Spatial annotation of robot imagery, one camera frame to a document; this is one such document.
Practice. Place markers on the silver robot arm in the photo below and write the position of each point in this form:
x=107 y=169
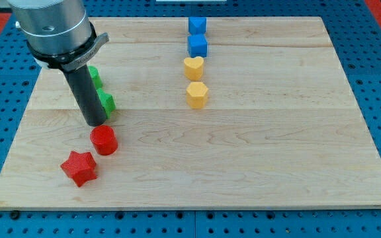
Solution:
x=60 y=36

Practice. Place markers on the green star block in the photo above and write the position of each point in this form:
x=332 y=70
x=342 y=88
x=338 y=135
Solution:
x=107 y=102

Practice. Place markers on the red cylinder block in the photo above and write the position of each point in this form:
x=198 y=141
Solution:
x=104 y=140

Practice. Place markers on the yellow heart block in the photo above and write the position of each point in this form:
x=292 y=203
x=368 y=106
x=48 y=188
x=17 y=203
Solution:
x=193 y=68

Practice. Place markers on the wooden board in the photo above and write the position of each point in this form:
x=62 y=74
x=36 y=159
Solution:
x=281 y=130

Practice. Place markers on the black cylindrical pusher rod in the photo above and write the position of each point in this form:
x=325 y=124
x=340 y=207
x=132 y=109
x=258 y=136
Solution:
x=85 y=94

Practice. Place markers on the red star block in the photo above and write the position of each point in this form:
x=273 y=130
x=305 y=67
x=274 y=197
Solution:
x=80 y=167

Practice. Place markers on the blue cube block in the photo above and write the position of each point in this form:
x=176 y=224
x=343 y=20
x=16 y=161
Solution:
x=197 y=45

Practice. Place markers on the blue triangle block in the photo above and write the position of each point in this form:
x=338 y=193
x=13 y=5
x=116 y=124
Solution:
x=197 y=25

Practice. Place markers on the yellow hexagon block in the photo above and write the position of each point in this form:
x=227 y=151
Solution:
x=197 y=95

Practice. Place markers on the green circle block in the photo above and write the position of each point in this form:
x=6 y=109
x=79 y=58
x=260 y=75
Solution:
x=94 y=73

